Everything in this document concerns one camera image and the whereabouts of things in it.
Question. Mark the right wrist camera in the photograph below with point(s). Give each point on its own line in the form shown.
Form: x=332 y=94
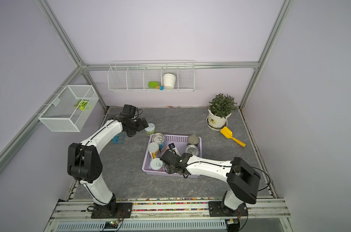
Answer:
x=173 y=149

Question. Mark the white wire wall shelf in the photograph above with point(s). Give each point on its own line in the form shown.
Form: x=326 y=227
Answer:
x=135 y=75

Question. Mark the yellow toy shovel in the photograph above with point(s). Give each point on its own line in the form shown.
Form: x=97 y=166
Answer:
x=227 y=133

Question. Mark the aluminium mounting rail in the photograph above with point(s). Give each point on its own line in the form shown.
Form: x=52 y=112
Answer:
x=267 y=215

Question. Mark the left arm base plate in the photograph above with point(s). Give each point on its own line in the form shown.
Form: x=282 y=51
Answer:
x=114 y=210

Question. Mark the white mesh side basket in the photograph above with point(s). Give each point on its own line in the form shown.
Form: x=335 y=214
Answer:
x=62 y=116

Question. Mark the green toy in basket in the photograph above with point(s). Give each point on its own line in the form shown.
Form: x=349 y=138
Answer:
x=83 y=105

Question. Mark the blue soup can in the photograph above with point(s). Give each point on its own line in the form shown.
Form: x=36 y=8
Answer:
x=160 y=139
x=192 y=149

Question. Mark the teal toy fork yellow handle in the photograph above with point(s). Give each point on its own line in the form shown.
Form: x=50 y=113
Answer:
x=118 y=139

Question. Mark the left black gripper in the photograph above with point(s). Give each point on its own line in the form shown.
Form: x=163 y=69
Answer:
x=141 y=126

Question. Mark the tall colourful snack tube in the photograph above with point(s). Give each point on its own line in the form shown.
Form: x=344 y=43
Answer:
x=154 y=150

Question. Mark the coloured beads on edge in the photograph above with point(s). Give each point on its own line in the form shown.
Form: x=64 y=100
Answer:
x=170 y=204

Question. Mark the potted green plant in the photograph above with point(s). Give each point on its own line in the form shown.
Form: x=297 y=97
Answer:
x=220 y=109

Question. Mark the small white pot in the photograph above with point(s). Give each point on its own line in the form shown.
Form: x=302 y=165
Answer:
x=169 y=81

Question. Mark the dark purple can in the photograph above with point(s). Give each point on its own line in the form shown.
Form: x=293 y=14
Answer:
x=193 y=140

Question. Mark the purple plastic basket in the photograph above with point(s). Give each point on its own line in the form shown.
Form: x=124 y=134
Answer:
x=180 y=142

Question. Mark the green toy scoop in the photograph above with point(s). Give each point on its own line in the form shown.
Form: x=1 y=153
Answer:
x=155 y=85

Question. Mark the pink label small can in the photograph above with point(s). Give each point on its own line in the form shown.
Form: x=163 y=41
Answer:
x=156 y=164

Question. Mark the white plant saucer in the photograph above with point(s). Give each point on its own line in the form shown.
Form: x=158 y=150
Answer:
x=215 y=129

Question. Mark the green label small can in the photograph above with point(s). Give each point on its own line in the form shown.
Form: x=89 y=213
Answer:
x=151 y=129

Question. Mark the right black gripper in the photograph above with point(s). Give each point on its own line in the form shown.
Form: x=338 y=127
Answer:
x=169 y=169

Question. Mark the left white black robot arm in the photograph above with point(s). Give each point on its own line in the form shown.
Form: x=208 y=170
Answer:
x=85 y=165

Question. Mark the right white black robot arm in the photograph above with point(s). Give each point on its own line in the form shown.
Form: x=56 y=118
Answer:
x=242 y=179

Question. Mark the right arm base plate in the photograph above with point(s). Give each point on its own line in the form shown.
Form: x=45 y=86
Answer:
x=216 y=209

